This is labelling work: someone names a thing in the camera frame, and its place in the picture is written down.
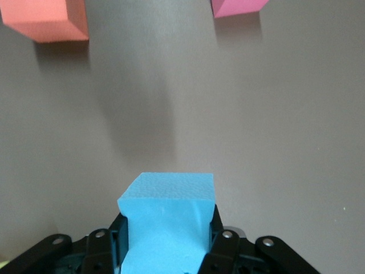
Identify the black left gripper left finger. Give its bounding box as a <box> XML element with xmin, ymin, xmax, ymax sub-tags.
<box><xmin>0</xmin><ymin>212</ymin><xmax>129</xmax><ymax>274</ymax></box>

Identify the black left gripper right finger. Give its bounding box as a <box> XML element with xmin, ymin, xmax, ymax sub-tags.
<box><xmin>199</xmin><ymin>204</ymin><xmax>322</xmax><ymax>274</ymax></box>

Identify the light blue foam cube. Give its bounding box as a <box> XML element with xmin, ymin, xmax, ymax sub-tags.
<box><xmin>117</xmin><ymin>172</ymin><xmax>215</xmax><ymax>274</ymax></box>

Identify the brown table cover sheet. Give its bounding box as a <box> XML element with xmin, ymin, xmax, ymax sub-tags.
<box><xmin>0</xmin><ymin>0</ymin><xmax>365</xmax><ymax>274</ymax></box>

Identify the orange foam cube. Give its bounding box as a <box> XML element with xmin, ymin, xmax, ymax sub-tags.
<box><xmin>0</xmin><ymin>0</ymin><xmax>90</xmax><ymax>44</ymax></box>

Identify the pink foam cube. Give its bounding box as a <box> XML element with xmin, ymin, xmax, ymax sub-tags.
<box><xmin>210</xmin><ymin>0</ymin><xmax>270</xmax><ymax>19</ymax></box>

